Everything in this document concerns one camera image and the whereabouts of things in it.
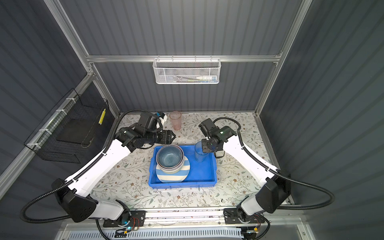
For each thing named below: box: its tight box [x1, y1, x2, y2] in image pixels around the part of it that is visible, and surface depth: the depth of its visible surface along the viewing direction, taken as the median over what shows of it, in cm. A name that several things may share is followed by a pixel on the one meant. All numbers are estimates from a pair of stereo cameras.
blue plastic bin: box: [148, 144, 218, 189], surface depth 86 cm
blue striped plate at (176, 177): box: [155, 156, 191, 183], surface depth 84 cm
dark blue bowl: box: [156, 144, 185, 169], surface depth 86 cm
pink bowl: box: [156, 156, 185, 174], surface depth 80 cm
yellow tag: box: [98, 108, 106, 125], surface depth 84 cm
